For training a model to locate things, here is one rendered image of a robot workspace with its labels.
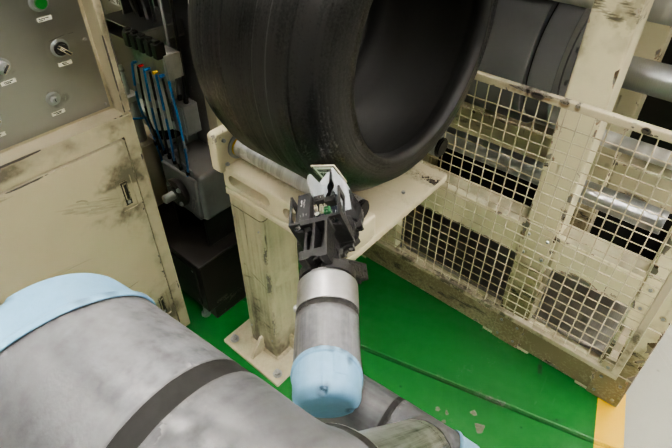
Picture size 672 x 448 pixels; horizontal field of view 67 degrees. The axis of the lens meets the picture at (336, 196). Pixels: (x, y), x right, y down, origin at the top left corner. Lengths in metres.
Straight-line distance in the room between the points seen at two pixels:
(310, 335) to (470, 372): 1.31
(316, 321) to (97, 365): 0.33
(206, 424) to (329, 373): 0.31
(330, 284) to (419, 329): 1.32
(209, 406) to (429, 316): 1.72
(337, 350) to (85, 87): 0.95
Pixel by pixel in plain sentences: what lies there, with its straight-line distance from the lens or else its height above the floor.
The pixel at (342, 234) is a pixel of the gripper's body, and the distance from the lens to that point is 0.67.
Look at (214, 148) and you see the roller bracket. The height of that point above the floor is 0.92.
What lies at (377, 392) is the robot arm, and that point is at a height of 0.95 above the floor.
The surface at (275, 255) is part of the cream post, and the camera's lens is 1.47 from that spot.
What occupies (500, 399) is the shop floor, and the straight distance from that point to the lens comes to 1.82.
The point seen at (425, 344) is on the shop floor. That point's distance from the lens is 1.88.
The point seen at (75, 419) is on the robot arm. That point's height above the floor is 1.29.
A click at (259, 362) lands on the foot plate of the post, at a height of 0.01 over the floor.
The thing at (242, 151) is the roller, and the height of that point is 0.91.
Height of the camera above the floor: 1.51
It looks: 39 degrees down
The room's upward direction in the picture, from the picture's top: straight up
